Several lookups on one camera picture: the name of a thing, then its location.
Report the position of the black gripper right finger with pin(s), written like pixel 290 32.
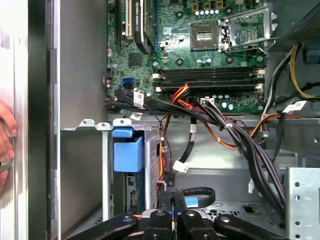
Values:
pixel 195 225

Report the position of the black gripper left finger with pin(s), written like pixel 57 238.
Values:
pixel 156 225

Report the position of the hard disk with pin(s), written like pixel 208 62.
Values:
pixel 127 155

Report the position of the metal disk bay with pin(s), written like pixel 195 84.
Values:
pixel 106 175

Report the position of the black RAM slot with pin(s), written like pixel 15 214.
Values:
pixel 210 75
pixel 210 70
pixel 210 87
pixel 210 82

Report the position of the black expansion slot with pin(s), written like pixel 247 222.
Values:
pixel 118 25

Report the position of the white expansion slot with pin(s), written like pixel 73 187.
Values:
pixel 129 20

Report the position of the person's hand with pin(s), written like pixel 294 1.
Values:
pixel 6 145

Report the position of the metal drive cage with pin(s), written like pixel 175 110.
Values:
pixel 305 200

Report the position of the blue SATA port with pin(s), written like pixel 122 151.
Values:
pixel 128 80

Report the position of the black PC case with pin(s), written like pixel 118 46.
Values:
pixel 80 75

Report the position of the green motherboard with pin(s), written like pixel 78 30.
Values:
pixel 175 57

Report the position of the CPU socket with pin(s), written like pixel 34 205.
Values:
pixel 203 37

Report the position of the black graphics card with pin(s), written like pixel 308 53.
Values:
pixel 141 25

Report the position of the metal socket cover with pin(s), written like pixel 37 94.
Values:
pixel 252 12

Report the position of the grey power supply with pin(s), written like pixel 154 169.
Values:
pixel 305 25

